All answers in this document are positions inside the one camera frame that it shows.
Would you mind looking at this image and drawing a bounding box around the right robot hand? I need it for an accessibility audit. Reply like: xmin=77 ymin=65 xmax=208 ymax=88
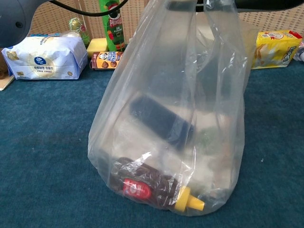
xmin=166 ymin=0 xmax=304 ymax=13

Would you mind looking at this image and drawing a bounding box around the clear plastic bag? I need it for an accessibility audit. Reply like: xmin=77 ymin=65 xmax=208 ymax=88
xmin=87 ymin=0 xmax=252 ymax=217

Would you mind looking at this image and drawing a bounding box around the yellow cracker pack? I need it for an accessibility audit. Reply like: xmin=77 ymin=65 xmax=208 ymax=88
xmin=250 ymin=29 xmax=304 ymax=70

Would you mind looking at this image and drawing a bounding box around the green Pringles can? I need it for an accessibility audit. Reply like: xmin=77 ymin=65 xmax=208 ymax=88
xmin=98 ymin=0 xmax=126 ymax=52

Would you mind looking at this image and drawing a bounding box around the dark blue box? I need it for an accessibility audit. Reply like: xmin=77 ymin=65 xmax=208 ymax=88
xmin=129 ymin=94 xmax=195 ymax=150

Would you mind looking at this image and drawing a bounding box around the brown Hello Panda box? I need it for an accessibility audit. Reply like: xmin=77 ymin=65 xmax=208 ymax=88
xmin=89 ymin=51 xmax=124 ymax=71

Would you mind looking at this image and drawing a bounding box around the yellow sponge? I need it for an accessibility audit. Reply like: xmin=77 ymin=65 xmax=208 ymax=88
xmin=86 ymin=38 xmax=107 ymax=57

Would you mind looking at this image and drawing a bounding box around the wicker folding screen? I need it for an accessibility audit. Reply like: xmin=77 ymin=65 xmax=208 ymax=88
xmin=0 ymin=0 xmax=304 ymax=46

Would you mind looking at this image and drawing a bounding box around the brown sauce bottle yellow cap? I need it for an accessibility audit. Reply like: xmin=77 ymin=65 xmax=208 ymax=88
xmin=110 ymin=156 xmax=205 ymax=212

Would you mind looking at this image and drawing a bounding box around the white facial tissue pack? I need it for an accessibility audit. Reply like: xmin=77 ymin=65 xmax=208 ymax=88
xmin=1 ymin=35 xmax=88 ymax=81

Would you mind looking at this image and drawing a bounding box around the brown capybara plush toy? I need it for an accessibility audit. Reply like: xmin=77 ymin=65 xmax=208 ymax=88
xmin=0 ymin=47 xmax=11 ymax=79

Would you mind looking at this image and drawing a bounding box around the light wooden board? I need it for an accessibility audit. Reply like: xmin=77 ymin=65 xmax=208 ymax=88
xmin=0 ymin=75 xmax=15 ymax=91

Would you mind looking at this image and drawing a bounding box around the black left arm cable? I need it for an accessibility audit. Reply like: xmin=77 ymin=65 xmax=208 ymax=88
xmin=49 ymin=0 xmax=129 ymax=17

